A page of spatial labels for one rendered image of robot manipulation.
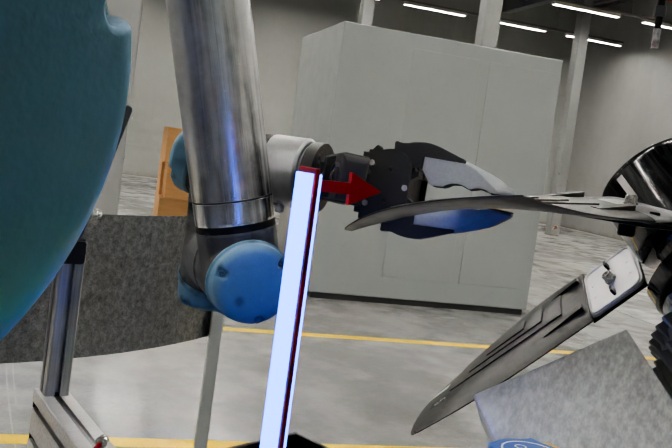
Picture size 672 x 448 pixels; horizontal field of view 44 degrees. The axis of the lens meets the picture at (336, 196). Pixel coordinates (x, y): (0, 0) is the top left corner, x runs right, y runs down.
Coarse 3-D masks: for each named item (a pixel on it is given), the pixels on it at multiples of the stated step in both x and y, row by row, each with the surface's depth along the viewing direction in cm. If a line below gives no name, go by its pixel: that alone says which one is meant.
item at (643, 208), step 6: (600, 198) 81; (606, 198) 82; (612, 198) 82; (618, 198) 82; (642, 204) 80; (636, 210) 77; (642, 210) 77; (648, 210) 77; (654, 210) 78; (660, 210) 78; (666, 210) 78; (654, 216) 74; (660, 216) 75; (666, 216) 74; (660, 222) 73
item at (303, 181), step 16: (304, 176) 59; (304, 192) 58; (304, 208) 58; (304, 224) 58; (288, 240) 60; (304, 240) 58; (288, 256) 60; (288, 272) 59; (288, 288) 59; (288, 304) 59; (288, 320) 59; (288, 336) 59; (272, 352) 60; (288, 352) 59; (272, 368) 60; (272, 384) 60; (272, 400) 60; (272, 416) 60; (272, 432) 59
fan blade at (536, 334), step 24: (576, 288) 90; (552, 312) 89; (576, 312) 85; (504, 336) 95; (528, 336) 89; (552, 336) 85; (480, 360) 95; (504, 360) 89; (528, 360) 85; (456, 384) 93; (480, 384) 88; (432, 408) 92; (456, 408) 86
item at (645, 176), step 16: (656, 144) 82; (640, 160) 82; (656, 160) 81; (624, 176) 83; (640, 176) 82; (656, 176) 81; (608, 192) 85; (624, 192) 83; (640, 192) 81; (656, 192) 80; (640, 240) 81; (656, 240) 80; (640, 256) 83; (656, 256) 82; (656, 272) 78; (656, 288) 78; (656, 304) 80
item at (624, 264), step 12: (624, 252) 89; (600, 264) 91; (612, 264) 89; (624, 264) 87; (636, 264) 85; (588, 276) 91; (600, 276) 89; (624, 276) 85; (636, 276) 83; (588, 288) 89; (600, 288) 87; (624, 288) 83; (636, 288) 82; (588, 300) 87; (600, 300) 85; (612, 300) 83; (600, 312) 83
